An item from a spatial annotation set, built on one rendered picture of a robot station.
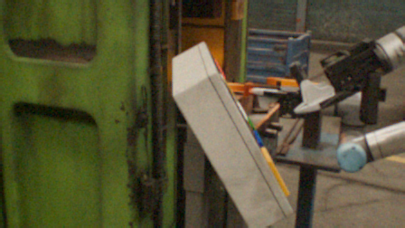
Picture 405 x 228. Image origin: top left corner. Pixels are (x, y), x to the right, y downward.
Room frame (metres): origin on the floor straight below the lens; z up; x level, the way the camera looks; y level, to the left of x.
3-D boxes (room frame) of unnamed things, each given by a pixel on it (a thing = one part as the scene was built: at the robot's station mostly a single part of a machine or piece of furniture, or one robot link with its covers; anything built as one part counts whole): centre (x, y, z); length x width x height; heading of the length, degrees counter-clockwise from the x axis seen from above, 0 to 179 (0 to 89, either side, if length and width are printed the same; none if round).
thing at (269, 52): (5.61, -0.52, 0.36); 1.20 x 0.80 x 0.72; 64
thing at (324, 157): (1.91, -0.44, 0.69); 0.40 x 0.30 x 0.02; 155
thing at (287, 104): (1.47, -0.29, 0.98); 0.12 x 0.08 x 0.09; 68
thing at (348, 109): (1.41, -0.44, 0.99); 0.11 x 0.08 x 0.09; 68
